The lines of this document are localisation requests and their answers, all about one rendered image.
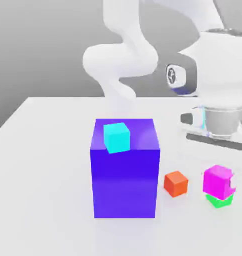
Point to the small green cube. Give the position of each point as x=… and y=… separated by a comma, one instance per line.
x=219, y=202

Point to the large purple box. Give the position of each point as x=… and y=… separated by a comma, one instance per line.
x=124, y=186

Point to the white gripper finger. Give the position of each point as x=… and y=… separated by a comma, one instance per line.
x=232, y=181

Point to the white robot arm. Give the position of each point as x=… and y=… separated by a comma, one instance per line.
x=120, y=60

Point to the small cyan cube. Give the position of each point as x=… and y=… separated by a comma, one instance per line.
x=116, y=138

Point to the small orange cube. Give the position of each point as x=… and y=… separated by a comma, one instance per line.
x=175, y=185

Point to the small magenta cube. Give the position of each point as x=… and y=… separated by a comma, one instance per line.
x=215, y=182

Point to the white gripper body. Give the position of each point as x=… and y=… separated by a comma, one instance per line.
x=216, y=141

